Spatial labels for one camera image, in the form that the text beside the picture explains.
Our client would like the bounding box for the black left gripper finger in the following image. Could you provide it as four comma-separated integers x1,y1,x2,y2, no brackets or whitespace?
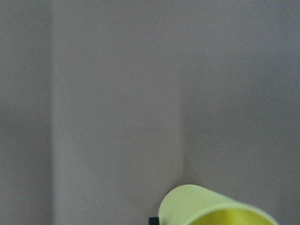
149,217,159,225

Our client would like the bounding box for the yellow plastic cup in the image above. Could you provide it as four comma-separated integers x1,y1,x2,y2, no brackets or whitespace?
158,184,278,225

